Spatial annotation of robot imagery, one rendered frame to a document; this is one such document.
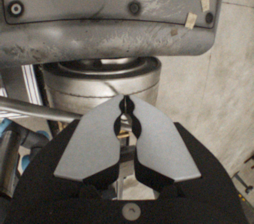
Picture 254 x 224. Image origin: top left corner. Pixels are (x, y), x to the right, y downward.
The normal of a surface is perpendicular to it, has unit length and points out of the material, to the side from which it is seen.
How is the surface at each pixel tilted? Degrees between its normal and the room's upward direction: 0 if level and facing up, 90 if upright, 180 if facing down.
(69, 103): 37
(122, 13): 0
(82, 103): 26
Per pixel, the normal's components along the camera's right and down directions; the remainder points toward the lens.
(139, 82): 0.55, 0.42
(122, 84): 0.35, 0.47
